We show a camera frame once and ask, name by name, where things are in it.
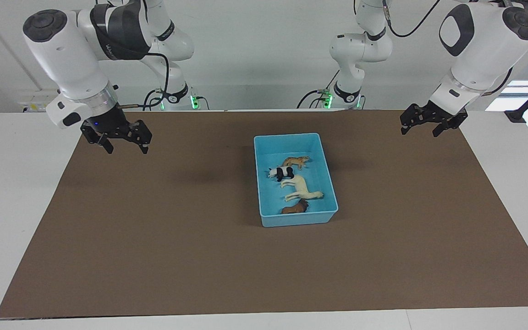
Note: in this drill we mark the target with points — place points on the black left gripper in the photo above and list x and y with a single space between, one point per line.
431 115

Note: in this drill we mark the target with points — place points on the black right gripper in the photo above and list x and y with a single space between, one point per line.
112 126

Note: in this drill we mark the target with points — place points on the orange striped tiger toy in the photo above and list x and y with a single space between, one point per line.
295 161

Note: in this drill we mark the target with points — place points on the cream horse toy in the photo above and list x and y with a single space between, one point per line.
301 189

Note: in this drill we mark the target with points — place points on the black and white panda toy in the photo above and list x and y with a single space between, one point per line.
282 173

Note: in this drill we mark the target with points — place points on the brown lion toy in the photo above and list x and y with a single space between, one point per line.
296 208

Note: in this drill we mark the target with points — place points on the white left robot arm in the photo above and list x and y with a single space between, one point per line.
479 46

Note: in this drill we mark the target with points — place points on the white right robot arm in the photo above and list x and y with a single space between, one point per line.
76 55

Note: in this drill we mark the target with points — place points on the light blue storage box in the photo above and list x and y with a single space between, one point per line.
323 178

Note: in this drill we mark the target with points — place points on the white power strip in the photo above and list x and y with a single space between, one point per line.
32 107

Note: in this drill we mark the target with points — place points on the brown table mat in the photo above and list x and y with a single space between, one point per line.
154 266

